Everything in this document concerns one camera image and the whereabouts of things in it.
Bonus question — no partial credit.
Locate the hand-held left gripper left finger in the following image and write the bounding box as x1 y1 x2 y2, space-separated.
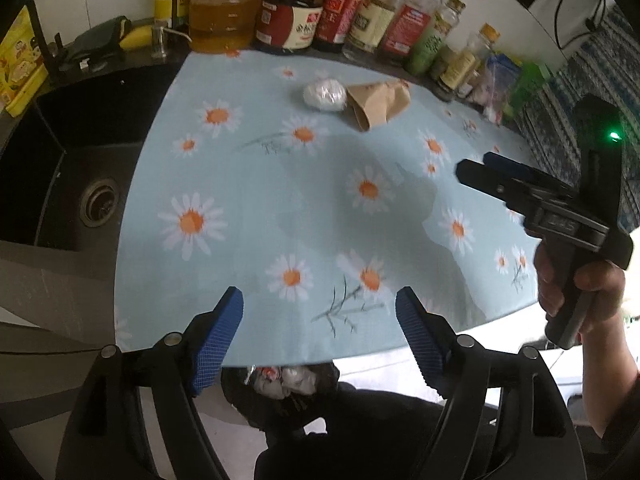
55 286 245 480

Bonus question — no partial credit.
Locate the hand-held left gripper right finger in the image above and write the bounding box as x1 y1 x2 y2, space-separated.
395 286 588 480

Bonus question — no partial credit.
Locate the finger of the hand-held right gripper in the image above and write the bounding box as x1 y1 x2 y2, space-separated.
481 152 572 189
456 159 577 212

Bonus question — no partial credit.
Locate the black garbage bag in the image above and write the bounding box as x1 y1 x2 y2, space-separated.
220 360 451 480

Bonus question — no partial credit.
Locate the person's right forearm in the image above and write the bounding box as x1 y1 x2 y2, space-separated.
580 305 640 456

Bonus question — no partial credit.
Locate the person's right hand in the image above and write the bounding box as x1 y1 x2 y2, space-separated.
533 239 628 335

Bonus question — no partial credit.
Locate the blue patterned cloth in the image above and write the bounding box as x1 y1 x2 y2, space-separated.
515 5 640 231

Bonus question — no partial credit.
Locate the green packet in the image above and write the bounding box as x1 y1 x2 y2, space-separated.
502 60 551 121

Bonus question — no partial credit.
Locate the clear bag with blue print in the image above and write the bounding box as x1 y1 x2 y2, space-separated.
470 52 523 123

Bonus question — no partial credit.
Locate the yellow cap seasoning bottle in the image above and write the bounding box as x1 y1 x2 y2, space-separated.
440 22 501 100

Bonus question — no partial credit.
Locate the brown paper bag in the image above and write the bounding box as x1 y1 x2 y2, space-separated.
346 79 412 133

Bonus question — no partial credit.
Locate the green oil bottle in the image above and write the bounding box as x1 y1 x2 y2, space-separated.
405 0 466 77

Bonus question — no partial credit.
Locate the red label vinegar bottle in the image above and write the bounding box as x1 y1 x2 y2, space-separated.
377 0 448 68

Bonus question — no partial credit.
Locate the metal sink drain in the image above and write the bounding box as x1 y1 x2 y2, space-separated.
80 176 121 228

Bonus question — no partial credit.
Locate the white crumpled plastic ball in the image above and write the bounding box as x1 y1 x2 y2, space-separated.
302 78 348 112

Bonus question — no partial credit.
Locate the clear bottle beige label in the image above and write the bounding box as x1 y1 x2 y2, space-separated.
342 0 416 61

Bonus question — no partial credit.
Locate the red label dark bottle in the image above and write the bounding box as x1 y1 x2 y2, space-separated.
312 0 373 53

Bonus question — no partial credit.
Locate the black sink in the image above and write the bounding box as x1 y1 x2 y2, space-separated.
0 62 191 253

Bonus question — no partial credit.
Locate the dark soy sauce jug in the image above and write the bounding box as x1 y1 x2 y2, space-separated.
252 0 325 55

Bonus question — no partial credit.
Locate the metal soap dispenser pump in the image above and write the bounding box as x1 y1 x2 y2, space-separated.
150 20 193 61

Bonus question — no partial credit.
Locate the large cooking oil jug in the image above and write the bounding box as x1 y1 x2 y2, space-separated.
189 0 271 54

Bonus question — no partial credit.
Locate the black and yellow brush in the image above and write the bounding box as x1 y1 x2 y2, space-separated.
65 16 153 61

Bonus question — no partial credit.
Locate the yellow box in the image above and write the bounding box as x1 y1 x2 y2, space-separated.
0 7 51 116

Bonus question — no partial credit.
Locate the black cable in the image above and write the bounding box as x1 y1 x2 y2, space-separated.
555 0 609 52

